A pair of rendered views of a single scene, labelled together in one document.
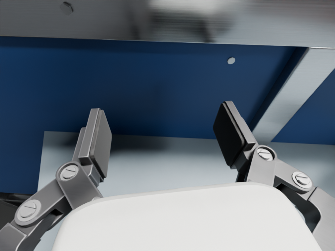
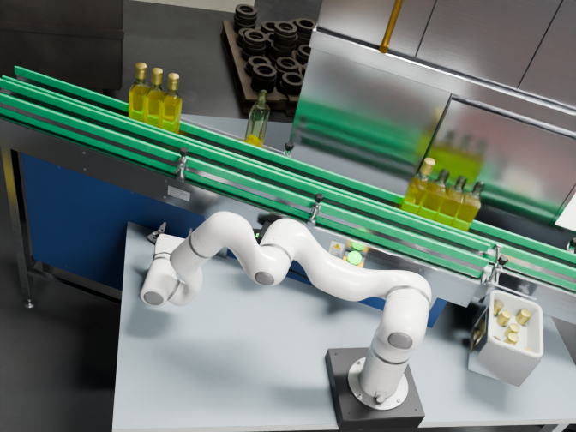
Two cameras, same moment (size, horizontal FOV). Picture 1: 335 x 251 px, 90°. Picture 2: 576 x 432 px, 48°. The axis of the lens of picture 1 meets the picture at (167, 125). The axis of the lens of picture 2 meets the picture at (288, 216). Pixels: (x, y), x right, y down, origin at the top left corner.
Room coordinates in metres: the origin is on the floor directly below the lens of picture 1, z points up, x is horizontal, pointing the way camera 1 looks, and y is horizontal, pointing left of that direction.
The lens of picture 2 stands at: (-1.40, -0.44, 2.49)
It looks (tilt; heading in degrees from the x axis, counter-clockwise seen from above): 43 degrees down; 4
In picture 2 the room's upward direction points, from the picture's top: 15 degrees clockwise
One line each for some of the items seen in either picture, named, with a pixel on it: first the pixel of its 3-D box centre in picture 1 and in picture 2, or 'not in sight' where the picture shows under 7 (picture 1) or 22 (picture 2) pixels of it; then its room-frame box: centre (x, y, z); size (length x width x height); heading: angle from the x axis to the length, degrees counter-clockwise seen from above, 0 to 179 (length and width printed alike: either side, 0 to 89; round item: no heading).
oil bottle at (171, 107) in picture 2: not in sight; (171, 111); (0.31, 0.14, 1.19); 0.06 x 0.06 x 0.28; 88
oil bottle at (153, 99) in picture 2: not in sight; (154, 106); (0.32, 0.20, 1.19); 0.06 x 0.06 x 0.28; 88
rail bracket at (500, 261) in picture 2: not in sight; (495, 266); (0.14, -1.03, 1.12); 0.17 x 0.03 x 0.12; 178
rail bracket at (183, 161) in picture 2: not in sight; (179, 169); (0.14, 0.03, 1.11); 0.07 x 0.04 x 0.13; 178
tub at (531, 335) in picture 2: not in sight; (510, 329); (0.04, -1.14, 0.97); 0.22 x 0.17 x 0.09; 178
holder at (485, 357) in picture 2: not in sight; (504, 332); (0.07, -1.14, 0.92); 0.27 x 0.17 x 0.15; 178
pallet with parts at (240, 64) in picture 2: not in sight; (282, 51); (2.72, 0.16, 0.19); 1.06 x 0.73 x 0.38; 25
